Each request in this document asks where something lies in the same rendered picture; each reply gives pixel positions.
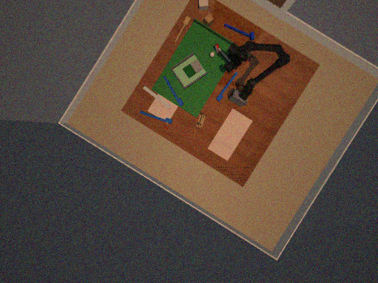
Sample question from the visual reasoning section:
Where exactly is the beige flat strip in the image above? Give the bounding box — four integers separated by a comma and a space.
143, 86, 171, 108

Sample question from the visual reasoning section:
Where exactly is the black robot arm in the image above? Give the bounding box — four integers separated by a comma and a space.
227, 41, 290, 100

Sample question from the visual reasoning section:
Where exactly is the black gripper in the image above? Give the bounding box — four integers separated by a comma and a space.
225, 57, 242, 73

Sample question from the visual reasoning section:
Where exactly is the green flat mat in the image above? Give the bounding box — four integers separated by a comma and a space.
152, 21, 231, 118

